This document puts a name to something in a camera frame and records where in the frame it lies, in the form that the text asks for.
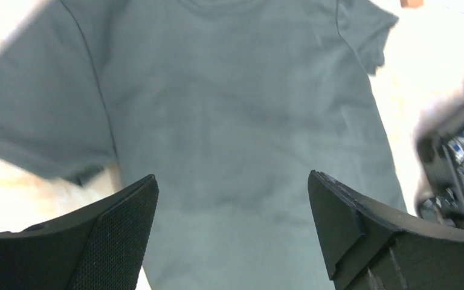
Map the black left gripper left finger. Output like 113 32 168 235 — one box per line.
0 175 159 290

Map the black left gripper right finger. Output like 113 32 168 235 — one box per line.
308 171 464 290

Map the dark grey t-shirt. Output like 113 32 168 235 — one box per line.
0 0 406 289

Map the black poker chip case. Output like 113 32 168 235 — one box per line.
416 105 464 230

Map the tan wooden block right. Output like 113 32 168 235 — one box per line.
399 0 424 8

